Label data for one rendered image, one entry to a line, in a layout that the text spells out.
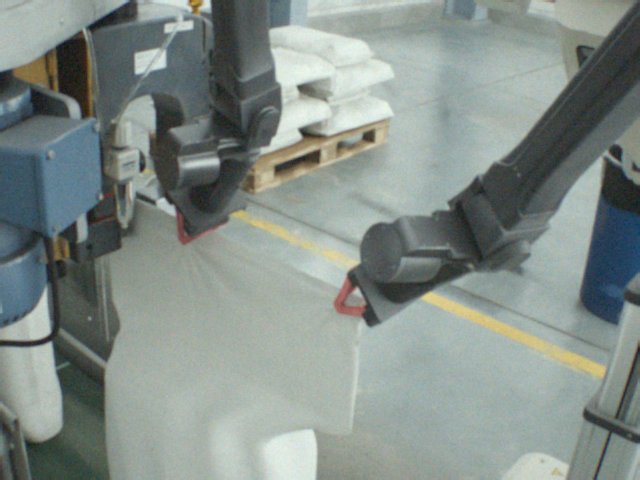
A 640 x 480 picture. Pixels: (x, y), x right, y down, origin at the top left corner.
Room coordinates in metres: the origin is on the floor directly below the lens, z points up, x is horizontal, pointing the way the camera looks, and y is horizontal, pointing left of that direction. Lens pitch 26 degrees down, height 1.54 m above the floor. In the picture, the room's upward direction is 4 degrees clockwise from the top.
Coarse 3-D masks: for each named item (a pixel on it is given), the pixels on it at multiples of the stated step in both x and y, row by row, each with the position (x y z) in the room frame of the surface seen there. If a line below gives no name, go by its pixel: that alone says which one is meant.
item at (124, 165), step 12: (120, 120) 0.97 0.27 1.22; (120, 132) 0.95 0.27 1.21; (120, 144) 0.95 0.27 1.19; (120, 156) 0.94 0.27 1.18; (132, 156) 0.96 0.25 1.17; (108, 168) 0.95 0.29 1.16; (120, 168) 0.94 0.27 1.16; (132, 168) 0.96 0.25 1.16; (108, 180) 0.97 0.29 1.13; (120, 180) 0.94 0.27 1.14; (132, 180) 0.96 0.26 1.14
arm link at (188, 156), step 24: (216, 120) 0.90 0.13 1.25; (264, 120) 0.86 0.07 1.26; (168, 144) 0.84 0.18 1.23; (192, 144) 0.83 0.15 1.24; (216, 144) 0.86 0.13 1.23; (240, 144) 0.87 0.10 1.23; (264, 144) 0.88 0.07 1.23; (168, 168) 0.84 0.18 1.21; (192, 168) 0.83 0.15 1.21; (216, 168) 0.86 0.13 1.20
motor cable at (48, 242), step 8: (48, 240) 0.67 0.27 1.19; (48, 248) 0.67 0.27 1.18; (48, 256) 0.67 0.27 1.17; (48, 264) 0.67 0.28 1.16; (56, 272) 0.68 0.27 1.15; (56, 280) 0.68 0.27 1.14; (56, 288) 0.67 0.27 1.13; (56, 296) 0.67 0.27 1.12; (56, 304) 0.67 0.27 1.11; (56, 312) 0.67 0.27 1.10; (56, 320) 0.67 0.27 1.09; (56, 328) 0.67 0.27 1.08; (48, 336) 0.67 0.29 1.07; (0, 344) 0.68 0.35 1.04; (8, 344) 0.68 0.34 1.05; (16, 344) 0.68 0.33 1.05; (24, 344) 0.68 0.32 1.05; (32, 344) 0.68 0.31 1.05; (40, 344) 0.68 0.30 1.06
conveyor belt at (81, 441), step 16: (64, 368) 1.53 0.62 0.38; (64, 384) 1.46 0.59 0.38; (80, 384) 1.47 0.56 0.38; (96, 384) 1.48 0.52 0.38; (64, 400) 1.40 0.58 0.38; (80, 400) 1.41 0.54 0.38; (96, 400) 1.42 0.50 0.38; (64, 416) 1.34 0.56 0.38; (80, 416) 1.35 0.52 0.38; (96, 416) 1.36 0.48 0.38; (64, 432) 1.29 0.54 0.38; (80, 432) 1.30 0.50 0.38; (96, 432) 1.30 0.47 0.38; (32, 448) 1.22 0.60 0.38; (48, 448) 1.23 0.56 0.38; (64, 448) 1.24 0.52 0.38; (80, 448) 1.24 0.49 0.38; (96, 448) 1.25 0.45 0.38; (32, 464) 1.17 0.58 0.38; (48, 464) 1.18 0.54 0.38; (64, 464) 1.19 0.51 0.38; (80, 464) 1.19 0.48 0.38; (96, 464) 1.20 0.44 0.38
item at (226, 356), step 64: (128, 256) 1.05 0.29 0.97; (192, 256) 0.95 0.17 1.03; (256, 256) 0.88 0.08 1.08; (128, 320) 1.04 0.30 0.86; (192, 320) 0.96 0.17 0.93; (256, 320) 0.88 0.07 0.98; (320, 320) 0.81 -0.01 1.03; (128, 384) 0.96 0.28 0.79; (192, 384) 0.91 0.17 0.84; (256, 384) 0.87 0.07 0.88; (320, 384) 0.81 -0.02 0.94; (128, 448) 0.95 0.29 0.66; (192, 448) 0.87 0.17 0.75; (256, 448) 0.82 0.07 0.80
